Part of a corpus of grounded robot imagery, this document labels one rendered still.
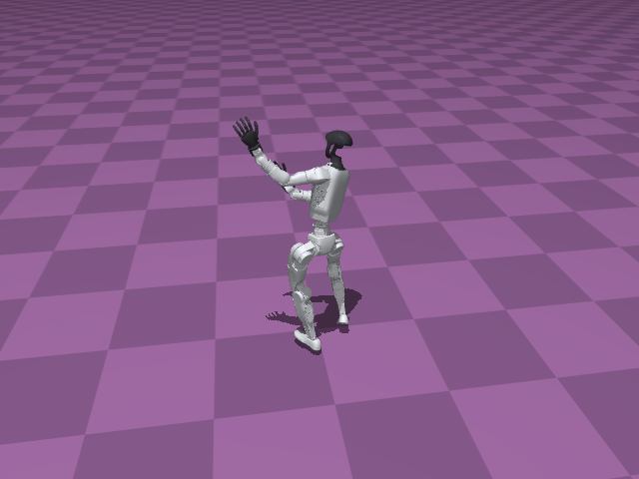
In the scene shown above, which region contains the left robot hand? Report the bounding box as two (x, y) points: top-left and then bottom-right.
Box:
(233, 117), (263, 157)

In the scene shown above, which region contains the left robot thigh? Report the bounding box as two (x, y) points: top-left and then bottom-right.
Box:
(288, 241), (316, 303)

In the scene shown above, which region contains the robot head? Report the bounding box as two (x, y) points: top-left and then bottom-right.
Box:
(325, 131), (352, 171)

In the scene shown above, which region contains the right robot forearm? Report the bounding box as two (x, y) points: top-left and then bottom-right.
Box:
(284, 186), (312, 203)

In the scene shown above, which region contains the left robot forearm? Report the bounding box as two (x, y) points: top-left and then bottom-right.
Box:
(252, 148), (290, 185)

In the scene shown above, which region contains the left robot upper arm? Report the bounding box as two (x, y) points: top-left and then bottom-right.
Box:
(277, 167), (330, 187)

